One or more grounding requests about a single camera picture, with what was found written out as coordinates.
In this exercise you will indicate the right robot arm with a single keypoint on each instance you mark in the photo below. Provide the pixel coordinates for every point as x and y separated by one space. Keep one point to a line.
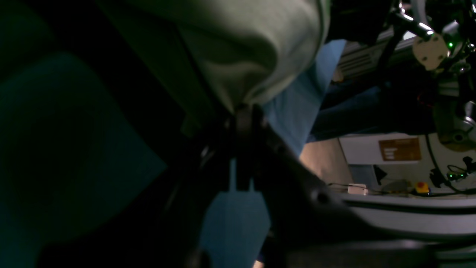
444 44

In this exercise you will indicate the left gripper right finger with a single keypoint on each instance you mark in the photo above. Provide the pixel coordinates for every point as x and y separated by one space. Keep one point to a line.
313 227

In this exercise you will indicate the brown label plate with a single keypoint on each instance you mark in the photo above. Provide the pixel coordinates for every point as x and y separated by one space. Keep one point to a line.
400 150

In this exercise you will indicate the light green T-shirt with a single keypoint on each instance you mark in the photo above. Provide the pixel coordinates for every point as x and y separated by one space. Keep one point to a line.
214 55

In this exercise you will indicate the blue table cloth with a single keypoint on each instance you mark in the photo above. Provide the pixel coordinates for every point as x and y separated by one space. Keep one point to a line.
70 160

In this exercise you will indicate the red emergency stop button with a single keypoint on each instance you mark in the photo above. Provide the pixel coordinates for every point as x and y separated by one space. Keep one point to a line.
422 188

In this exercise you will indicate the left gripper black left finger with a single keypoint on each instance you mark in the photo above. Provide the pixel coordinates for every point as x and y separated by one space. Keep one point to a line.
161 227

